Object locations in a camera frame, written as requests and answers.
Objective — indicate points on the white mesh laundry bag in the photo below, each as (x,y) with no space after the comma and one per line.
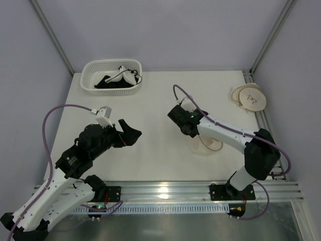
(203,145)

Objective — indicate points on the white plastic basket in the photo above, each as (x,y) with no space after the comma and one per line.
(95,71)

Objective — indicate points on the right aluminium side rail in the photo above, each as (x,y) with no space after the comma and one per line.
(262,122)

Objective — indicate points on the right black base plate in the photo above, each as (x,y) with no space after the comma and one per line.
(226,192)

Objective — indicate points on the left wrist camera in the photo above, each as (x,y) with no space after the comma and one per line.
(102,116)

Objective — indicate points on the aluminium frame post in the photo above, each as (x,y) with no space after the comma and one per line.
(52,36)
(279,22)

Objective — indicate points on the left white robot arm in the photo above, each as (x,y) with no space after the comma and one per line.
(46,208)

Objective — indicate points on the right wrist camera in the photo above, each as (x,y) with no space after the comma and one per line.
(185,103)

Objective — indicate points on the aluminium front rail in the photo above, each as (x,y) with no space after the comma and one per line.
(153,192)

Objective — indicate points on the white bra with black straps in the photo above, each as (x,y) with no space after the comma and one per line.
(131,77)

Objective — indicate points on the left aluminium frame post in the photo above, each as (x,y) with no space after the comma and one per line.
(52,36)

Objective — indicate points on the right aluminium frame post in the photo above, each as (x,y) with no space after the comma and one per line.
(279,22)

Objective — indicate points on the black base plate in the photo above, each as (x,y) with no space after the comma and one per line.
(226,192)
(110,194)

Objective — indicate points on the right controller board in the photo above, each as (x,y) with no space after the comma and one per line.
(236,211)

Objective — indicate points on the controller board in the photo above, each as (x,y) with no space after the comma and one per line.
(96,211)
(236,211)

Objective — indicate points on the left controller board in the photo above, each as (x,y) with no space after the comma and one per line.
(96,211)

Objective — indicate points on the slotted grey cable duct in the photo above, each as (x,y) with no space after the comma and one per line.
(184,208)

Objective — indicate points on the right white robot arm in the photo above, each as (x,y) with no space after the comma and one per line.
(258,148)

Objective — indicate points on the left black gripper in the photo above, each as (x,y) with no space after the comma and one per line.
(120,138)

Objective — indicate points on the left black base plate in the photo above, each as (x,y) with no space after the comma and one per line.
(110,194)

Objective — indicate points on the black bra in basket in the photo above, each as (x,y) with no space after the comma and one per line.
(103,84)

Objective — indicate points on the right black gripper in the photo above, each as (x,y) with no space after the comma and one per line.
(176,115)

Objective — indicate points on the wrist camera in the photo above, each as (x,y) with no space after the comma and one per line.
(102,116)
(185,103)

